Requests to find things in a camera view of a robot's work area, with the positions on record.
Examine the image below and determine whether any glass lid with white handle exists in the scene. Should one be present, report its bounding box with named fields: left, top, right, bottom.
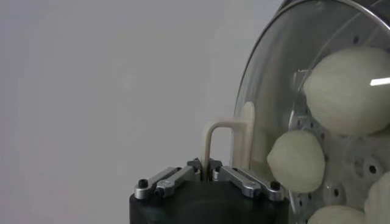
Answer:
left=200, top=0, right=390, bottom=224

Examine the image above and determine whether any white steamed baozi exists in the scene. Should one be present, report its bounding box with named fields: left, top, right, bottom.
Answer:
left=303, top=46, right=390, bottom=137
left=266, top=130, right=326, bottom=194
left=364, top=172, right=390, bottom=224
left=307, top=205, right=366, bottom=224

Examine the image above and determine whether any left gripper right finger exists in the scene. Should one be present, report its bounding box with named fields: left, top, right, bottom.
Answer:
left=210, top=158, right=286, bottom=202

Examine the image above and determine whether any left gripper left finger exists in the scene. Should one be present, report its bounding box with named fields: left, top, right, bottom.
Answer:
left=133, top=158, right=204, bottom=200

